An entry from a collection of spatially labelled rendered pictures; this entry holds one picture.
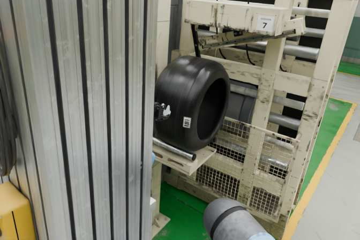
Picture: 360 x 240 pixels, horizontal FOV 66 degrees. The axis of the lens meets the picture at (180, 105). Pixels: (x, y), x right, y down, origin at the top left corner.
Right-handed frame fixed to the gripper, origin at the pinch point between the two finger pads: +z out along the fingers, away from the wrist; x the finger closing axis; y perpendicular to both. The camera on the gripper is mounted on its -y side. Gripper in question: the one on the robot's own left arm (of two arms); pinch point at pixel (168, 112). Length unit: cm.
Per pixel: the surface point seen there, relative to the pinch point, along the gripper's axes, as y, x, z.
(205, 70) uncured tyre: 23.4, -8.7, 18.2
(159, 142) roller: -29.4, 15.7, 18.4
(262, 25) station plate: 51, -27, 42
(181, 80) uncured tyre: 17.0, -0.3, 8.1
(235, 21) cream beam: 52, -11, 42
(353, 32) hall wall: 86, -41, 941
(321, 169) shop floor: -95, -76, 228
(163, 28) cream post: 42, 27, 23
